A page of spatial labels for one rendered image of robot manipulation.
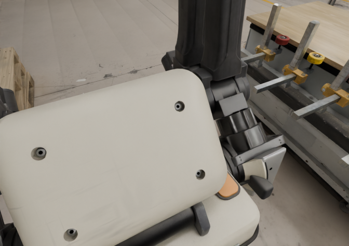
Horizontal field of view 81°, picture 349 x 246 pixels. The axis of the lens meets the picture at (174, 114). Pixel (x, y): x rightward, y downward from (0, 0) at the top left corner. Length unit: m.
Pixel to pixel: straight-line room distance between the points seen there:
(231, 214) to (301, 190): 1.63
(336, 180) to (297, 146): 0.32
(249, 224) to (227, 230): 0.03
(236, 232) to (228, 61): 0.26
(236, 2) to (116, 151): 0.27
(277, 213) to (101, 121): 1.63
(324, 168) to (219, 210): 1.63
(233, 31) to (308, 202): 1.65
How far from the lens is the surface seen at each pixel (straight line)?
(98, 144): 0.19
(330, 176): 1.87
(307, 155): 1.90
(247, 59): 1.41
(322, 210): 1.91
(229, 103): 0.39
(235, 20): 0.36
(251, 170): 0.37
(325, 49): 1.57
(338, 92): 1.30
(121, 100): 0.19
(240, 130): 0.38
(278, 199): 1.79
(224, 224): 0.29
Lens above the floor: 1.51
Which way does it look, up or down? 46 degrees down
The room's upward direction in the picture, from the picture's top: straight up
